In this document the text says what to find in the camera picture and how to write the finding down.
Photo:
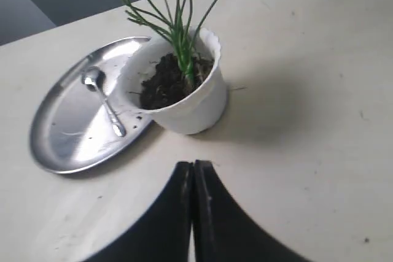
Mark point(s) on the white plastic flower pot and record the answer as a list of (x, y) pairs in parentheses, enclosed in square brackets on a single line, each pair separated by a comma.
[(198, 111)]

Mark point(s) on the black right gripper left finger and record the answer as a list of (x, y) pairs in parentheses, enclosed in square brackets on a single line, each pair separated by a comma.
[(162, 233)]

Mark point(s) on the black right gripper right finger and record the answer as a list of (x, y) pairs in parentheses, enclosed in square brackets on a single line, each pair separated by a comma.
[(222, 230)]

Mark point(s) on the steel spoon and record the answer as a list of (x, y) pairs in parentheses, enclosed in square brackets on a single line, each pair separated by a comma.
[(91, 78)]

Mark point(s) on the round steel plate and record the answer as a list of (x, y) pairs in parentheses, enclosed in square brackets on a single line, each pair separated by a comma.
[(71, 131)]

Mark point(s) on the artificial red anthurium plant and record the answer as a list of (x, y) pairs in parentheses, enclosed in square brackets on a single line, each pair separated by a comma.
[(174, 27)]

